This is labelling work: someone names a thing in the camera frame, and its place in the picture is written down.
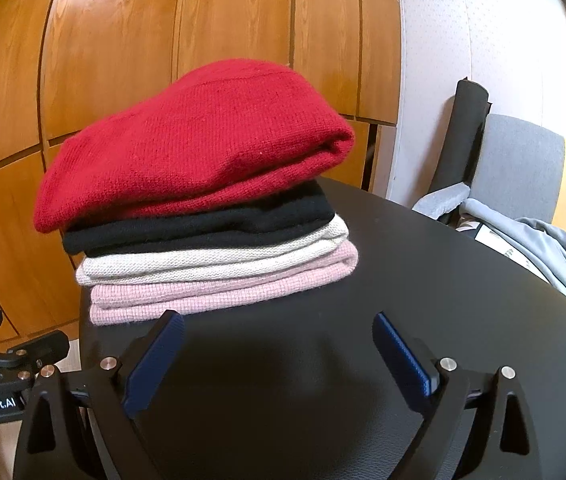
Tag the folded black garment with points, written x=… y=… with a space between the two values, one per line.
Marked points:
x=273 y=220

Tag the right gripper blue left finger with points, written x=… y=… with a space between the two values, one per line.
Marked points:
x=148 y=359

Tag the light grey blue hoodie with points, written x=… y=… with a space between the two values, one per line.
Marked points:
x=542 y=244

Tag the white printed seat cushion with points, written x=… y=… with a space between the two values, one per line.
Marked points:
x=508 y=249

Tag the black leather cushion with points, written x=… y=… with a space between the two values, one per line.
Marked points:
x=294 y=388

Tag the red knit sweater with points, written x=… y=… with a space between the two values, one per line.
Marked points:
x=225 y=134

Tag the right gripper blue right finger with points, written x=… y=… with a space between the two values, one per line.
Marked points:
x=409 y=362

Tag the grey yellow blue chair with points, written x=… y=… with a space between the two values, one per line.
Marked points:
x=520 y=173

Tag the folded cream beige garment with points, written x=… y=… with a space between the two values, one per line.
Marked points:
x=196 y=265

